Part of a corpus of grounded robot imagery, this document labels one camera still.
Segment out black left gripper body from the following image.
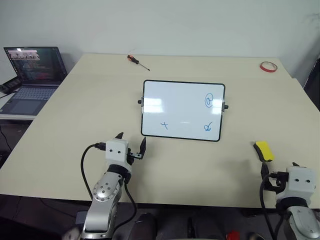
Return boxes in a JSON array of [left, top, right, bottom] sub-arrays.
[[126, 147, 146, 166]]

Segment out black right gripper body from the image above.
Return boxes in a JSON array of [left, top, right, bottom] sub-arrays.
[[261, 170, 289, 194]]

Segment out yellow and black eraser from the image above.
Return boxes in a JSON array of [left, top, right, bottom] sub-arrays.
[[252, 140, 276, 163]]

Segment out small black-framed whiteboard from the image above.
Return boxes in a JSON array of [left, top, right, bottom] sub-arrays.
[[137, 79, 230, 143]]

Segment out small red object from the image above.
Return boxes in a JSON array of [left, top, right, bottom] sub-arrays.
[[225, 230, 241, 240]]

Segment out dark rounded shape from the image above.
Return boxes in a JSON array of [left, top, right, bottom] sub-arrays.
[[133, 212, 159, 240]]

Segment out red tape roll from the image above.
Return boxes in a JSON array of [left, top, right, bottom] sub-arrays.
[[258, 60, 279, 74]]

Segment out open grey laptop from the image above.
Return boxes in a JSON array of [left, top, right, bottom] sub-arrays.
[[0, 46, 69, 117]]

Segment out small black device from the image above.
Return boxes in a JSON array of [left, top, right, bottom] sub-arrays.
[[0, 76, 22, 95]]

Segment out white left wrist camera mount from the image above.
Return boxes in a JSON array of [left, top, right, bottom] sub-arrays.
[[104, 139, 134, 173]]

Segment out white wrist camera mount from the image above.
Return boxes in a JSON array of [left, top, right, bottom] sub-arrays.
[[104, 139, 134, 173], [274, 165, 317, 201]]

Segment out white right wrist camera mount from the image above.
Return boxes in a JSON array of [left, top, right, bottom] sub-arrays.
[[274, 165, 317, 201]]

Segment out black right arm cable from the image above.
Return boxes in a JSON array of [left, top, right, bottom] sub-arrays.
[[258, 173, 286, 240]]

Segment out orange-handled screwdriver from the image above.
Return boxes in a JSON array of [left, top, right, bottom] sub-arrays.
[[126, 54, 151, 72]]

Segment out thin black floor cable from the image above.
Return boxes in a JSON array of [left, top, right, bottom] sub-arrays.
[[0, 124, 14, 154]]

